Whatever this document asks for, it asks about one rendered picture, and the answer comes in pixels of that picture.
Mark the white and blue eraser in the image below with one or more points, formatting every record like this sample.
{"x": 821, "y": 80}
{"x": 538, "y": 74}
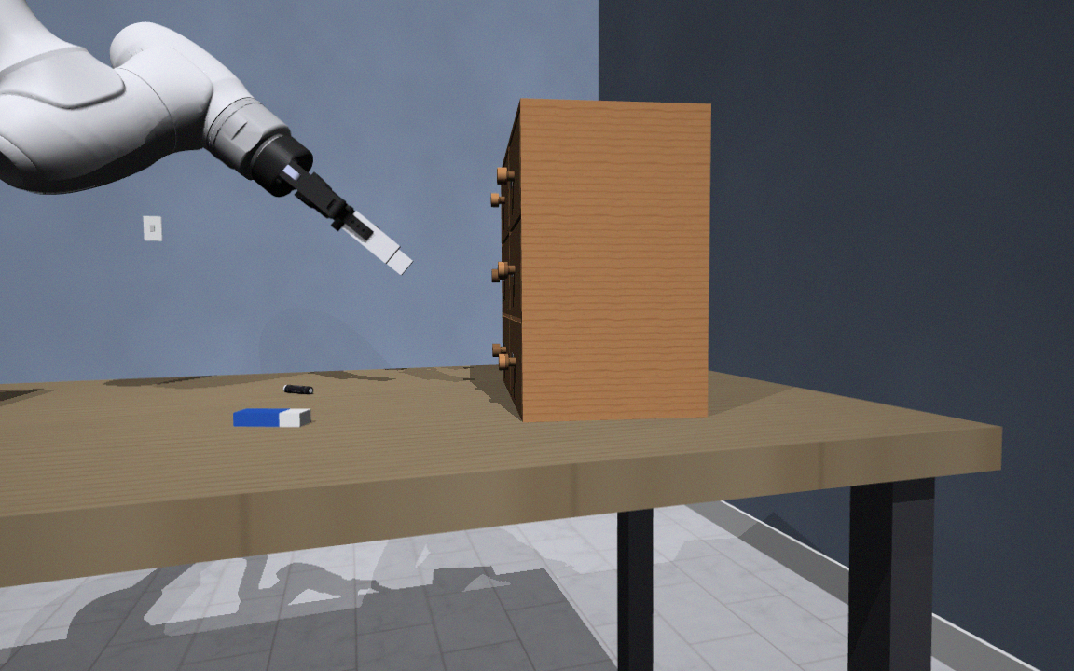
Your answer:
{"x": 265, "y": 417}

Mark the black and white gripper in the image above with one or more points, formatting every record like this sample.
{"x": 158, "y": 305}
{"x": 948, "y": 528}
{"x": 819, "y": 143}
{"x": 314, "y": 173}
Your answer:
{"x": 278, "y": 162}

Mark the brown wooden drawer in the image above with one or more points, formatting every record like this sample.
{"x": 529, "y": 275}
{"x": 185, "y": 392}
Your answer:
{"x": 504, "y": 200}
{"x": 494, "y": 276}
{"x": 514, "y": 270}
{"x": 513, "y": 174}
{"x": 505, "y": 349}
{"x": 515, "y": 361}

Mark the brown wooden chest of drawers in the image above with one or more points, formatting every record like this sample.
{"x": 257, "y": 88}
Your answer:
{"x": 614, "y": 210}

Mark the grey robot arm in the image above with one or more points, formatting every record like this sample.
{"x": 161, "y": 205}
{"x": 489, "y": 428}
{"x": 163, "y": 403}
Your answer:
{"x": 69, "y": 122}

